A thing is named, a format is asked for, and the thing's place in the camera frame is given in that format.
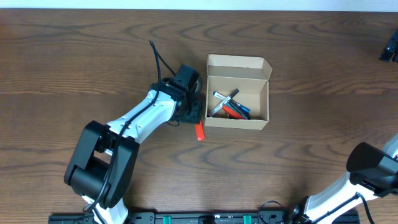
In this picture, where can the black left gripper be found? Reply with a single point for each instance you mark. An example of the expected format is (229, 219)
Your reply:
(195, 112)

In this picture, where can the orange utility knife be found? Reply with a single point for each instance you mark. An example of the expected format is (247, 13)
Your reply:
(199, 130)

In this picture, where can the blue whiteboard marker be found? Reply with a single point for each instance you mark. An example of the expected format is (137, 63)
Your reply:
(222, 97)

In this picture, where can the red black stapler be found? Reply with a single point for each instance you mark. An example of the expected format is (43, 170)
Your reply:
(235, 112)

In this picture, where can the black whiteboard marker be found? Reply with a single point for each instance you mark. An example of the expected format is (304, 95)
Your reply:
(225, 100)

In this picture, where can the cardboard box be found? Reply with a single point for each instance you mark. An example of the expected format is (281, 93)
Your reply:
(249, 75)

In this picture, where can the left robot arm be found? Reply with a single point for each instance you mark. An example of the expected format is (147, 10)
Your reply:
(102, 163)

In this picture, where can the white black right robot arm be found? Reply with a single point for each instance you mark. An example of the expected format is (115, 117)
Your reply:
(371, 173)

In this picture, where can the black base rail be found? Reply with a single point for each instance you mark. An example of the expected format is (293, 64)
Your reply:
(264, 216)

